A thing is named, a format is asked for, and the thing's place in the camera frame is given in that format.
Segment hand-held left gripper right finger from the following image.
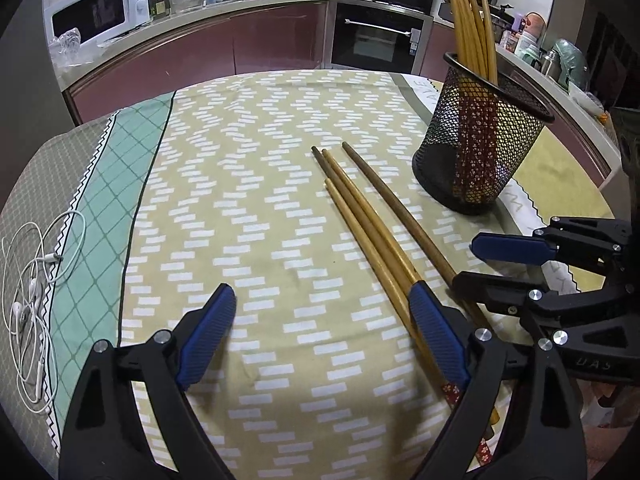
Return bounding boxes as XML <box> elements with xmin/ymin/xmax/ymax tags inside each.
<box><xmin>407</xmin><ymin>280</ymin><xmax>590</xmax><ymax>480</ymax></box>

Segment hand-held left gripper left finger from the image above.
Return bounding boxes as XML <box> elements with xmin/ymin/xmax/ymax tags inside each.
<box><xmin>58</xmin><ymin>283</ymin><xmax>238</xmax><ymax>480</ymax></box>

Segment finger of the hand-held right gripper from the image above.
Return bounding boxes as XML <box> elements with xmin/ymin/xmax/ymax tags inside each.
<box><xmin>471</xmin><ymin>216</ymin><xmax>632</xmax><ymax>267</ymax></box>
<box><xmin>452</xmin><ymin>270</ymin><xmax>552</xmax><ymax>317</ymax></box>

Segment black mesh pen holder cup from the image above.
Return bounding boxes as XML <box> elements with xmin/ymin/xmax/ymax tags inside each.
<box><xmin>412</xmin><ymin>51</ymin><xmax>556</xmax><ymax>216</ymax></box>

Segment wooden chopstick red patterned end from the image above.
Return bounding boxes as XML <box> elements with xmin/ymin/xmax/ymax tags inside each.
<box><xmin>311</xmin><ymin>146</ymin><xmax>426</xmax><ymax>291</ymax></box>
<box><xmin>324</xmin><ymin>179</ymin><xmax>493</xmax><ymax>461</ymax></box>
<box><xmin>321</xmin><ymin>148</ymin><xmax>501</xmax><ymax>426</ymax></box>

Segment dark brown wooden chopstick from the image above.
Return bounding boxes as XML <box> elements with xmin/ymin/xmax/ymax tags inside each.
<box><xmin>341</xmin><ymin>142</ymin><xmax>496</xmax><ymax>333</ymax></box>

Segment bunch of wooden chopsticks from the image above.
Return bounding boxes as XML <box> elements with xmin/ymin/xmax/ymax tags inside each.
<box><xmin>440</xmin><ymin>0</ymin><xmax>501</xmax><ymax>201</ymax></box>

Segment patchwork printed tablecloth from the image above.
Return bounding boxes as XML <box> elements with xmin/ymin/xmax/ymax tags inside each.
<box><xmin>0</xmin><ymin>69</ymin><xmax>613</xmax><ymax>480</ymax></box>

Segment green plastic bag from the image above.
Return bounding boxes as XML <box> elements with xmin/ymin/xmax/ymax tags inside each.
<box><xmin>552</xmin><ymin>39</ymin><xmax>588</xmax><ymax>93</ymax></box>

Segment pale green bottle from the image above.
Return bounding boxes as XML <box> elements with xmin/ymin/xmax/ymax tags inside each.
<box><xmin>517</xmin><ymin>35</ymin><xmax>541</xmax><ymax>63</ymax></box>

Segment black countertop appliance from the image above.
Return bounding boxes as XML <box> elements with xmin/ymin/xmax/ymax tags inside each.
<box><xmin>492</xmin><ymin>5</ymin><xmax>516</xmax><ymax>47</ymax></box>

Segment black built-in oven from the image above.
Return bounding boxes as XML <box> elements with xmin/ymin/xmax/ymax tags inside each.
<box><xmin>330</xmin><ymin>0</ymin><xmax>435</xmax><ymax>76</ymax></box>

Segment grey refrigerator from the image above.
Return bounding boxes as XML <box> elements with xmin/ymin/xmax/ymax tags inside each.
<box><xmin>0</xmin><ymin>0</ymin><xmax>81</xmax><ymax>196</ymax></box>

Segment clear crumpled plastic bag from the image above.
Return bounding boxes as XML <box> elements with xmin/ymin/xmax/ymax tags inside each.
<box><xmin>47</xmin><ymin>27</ymin><xmax>88</xmax><ymax>68</ymax></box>

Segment white microwave oven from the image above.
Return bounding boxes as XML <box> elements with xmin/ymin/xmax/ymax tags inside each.
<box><xmin>42</xmin><ymin>0</ymin><xmax>151</xmax><ymax>51</ymax></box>

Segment white wired earphones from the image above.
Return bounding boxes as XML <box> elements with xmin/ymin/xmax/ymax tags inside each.
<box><xmin>1</xmin><ymin>210</ymin><xmax>87</xmax><ymax>415</ymax></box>

